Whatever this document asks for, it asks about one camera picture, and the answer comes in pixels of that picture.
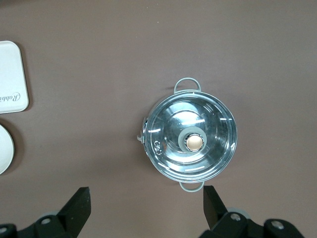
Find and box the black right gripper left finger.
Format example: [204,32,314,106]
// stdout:
[0,187,92,238]

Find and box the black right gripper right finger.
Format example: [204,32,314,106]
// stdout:
[198,185,309,238]

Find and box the cream round plate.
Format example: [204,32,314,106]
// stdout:
[0,123,16,176]

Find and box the cream rabbit print tray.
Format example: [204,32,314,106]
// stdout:
[0,40,30,115]

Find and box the stainless steel cooking pot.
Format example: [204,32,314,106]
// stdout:
[137,77,239,193]

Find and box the glass pot lid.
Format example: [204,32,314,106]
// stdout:
[146,91,238,180]

